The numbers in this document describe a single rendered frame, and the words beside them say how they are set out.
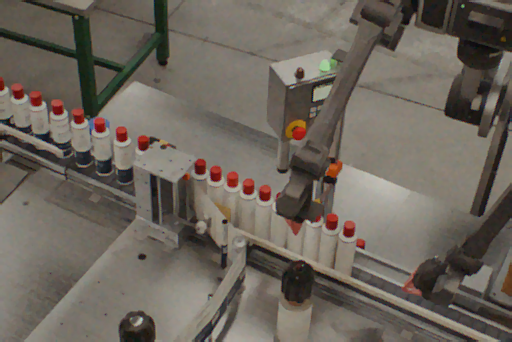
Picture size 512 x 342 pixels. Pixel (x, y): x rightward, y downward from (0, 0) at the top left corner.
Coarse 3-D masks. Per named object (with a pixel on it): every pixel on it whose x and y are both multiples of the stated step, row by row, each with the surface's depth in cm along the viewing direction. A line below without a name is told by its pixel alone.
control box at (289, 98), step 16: (272, 64) 234; (288, 64) 234; (304, 64) 235; (272, 80) 235; (288, 80) 230; (304, 80) 230; (320, 80) 232; (272, 96) 238; (288, 96) 230; (304, 96) 233; (272, 112) 241; (288, 112) 234; (304, 112) 237; (272, 128) 243; (288, 128) 238
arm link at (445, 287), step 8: (456, 248) 236; (448, 256) 237; (448, 264) 239; (480, 264) 236; (448, 272) 237; (456, 272) 238; (464, 272) 239; (440, 280) 238; (448, 280) 236; (456, 280) 236; (440, 288) 236; (448, 288) 234; (456, 288) 235; (432, 296) 237; (440, 296) 236; (448, 296) 235; (440, 304) 238; (448, 304) 237
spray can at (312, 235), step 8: (320, 216) 253; (312, 224) 254; (320, 224) 254; (312, 232) 255; (320, 232) 257; (304, 240) 260; (312, 240) 258; (304, 248) 262; (312, 248) 260; (304, 256) 263; (312, 256) 262
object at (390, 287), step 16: (96, 176) 283; (112, 176) 283; (128, 192) 279; (320, 272) 263; (352, 272) 264; (368, 272) 265; (352, 288) 260; (384, 288) 261; (400, 288) 262; (384, 304) 257; (416, 304) 258; (432, 304) 259; (464, 320) 256; (480, 320) 256; (464, 336) 252; (496, 336) 253
